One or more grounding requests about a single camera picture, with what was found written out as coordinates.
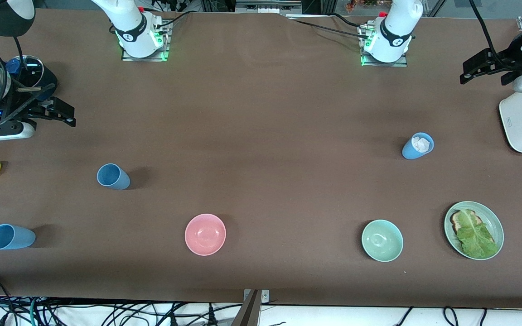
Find grey metal rack unit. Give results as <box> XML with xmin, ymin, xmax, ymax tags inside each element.
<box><xmin>235</xmin><ymin>0</ymin><xmax>303</xmax><ymax>14</ymax></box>

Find dark blue saucepan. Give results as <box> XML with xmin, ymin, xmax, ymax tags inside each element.
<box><xmin>5</xmin><ymin>54</ymin><xmax>58</xmax><ymax>105</ymax></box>

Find mint green bowl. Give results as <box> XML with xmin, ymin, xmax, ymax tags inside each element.
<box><xmin>361</xmin><ymin>219</ymin><xmax>404</xmax><ymax>263</ymax></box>

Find metal table edge bracket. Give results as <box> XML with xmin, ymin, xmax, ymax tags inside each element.
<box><xmin>243</xmin><ymin>289</ymin><xmax>270</xmax><ymax>303</ymax></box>

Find pink bowl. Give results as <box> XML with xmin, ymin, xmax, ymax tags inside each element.
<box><xmin>184</xmin><ymin>213</ymin><xmax>227</xmax><ymax>256</ymax></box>

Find toasted bread slice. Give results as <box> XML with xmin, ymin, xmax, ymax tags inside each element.
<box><xmin>450</xmin><ymin>209</ymin><xmax>497</xmax><ymax>245</ymax></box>

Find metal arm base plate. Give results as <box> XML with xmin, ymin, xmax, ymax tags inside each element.
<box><xmin>121</xmin><ymin>18</ymin><xmax>171</xmax><ymax>62</ymax></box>
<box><xmin>360</xmin><ymin>25</ymin><xmax>408</xmax><ymax>67</ymax></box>

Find glass lid with blue knob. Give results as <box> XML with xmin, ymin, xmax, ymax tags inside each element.
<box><xmin>5</xmin><ymin>55</ymin><xmax>44</xmax><ymax>90</ymax></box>

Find blue plastic cup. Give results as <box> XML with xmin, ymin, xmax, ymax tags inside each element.
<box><xmin>401</xmin><ymin>132</ymin><xmax>435</xmax><ymax>160</ymax></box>
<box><xmin>0</xmin><ymin>224</ymin><xmax>36</xmax><ymax>250</ymax></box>
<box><xmin>97</xmin><ymin>163</ymin><xmax>131</xmax><ymax>190</ymax></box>

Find grey slanted pole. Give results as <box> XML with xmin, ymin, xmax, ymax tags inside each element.
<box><xmin>231</xmin><ymin>290</ymin><xmax>262</xmax><ymax>326</ymax></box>

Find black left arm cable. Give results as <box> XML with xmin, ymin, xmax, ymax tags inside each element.
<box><xmin>469</xmin><ymin>0</ymin><xmax>505</xmax><ymax>64</ymax></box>

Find green lettuce leaf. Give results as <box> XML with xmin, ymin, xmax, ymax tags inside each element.
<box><xmin>456</xmin><ymin>211</ymin><xmax>499</xmax><ymax>259</ymax></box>

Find colourful food items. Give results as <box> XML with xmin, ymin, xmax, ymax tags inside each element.
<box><xmin>345</xmin><ymin>0</ymin><xmax>394</xmax><ymax>12</ymax></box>

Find mint green plate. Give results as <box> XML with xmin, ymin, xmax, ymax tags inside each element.
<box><xmin>444</xmin><ymin>201</ymin><xmax>504</xmax><ymax>260</ymax></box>

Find black base power cable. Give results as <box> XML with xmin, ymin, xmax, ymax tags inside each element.
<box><xmin>286</xmin><ymin>14</ymin><xmax>367</xmax><ymax>40</ymax></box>
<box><xmin>155</xmin><ymin>10</ymin><xmax>200</xmax><ymax>31</ymax></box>

